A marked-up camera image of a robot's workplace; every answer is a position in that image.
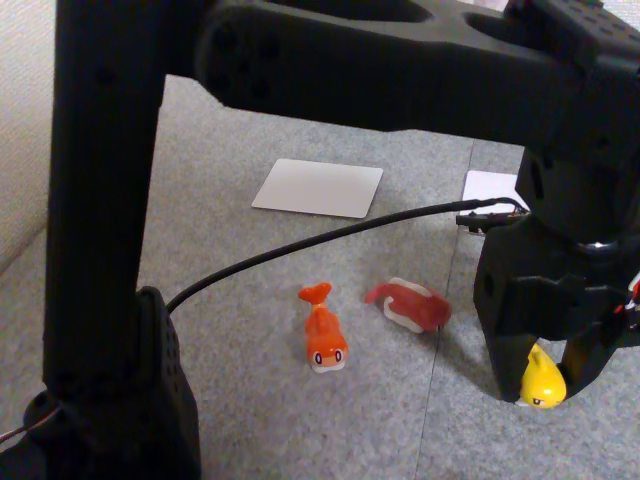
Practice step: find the yellow egg sushi fish toy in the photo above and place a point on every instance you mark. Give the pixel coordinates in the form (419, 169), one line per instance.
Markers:
(542, 382)

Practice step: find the orange shrimp sushi fish toy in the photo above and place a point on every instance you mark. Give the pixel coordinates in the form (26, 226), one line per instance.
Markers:
(325, 335)

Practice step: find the white card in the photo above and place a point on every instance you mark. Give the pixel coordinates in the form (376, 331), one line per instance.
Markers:
(487, 185)
(320, 187)

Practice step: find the red tuna sushi fish toy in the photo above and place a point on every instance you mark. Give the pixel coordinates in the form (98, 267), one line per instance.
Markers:
(420, 305)

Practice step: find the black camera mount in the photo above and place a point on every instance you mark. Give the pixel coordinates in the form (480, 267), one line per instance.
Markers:
(487, 222)

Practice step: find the grey carpet tile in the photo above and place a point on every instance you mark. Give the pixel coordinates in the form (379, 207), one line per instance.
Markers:
(300, 430)
(475, 440)

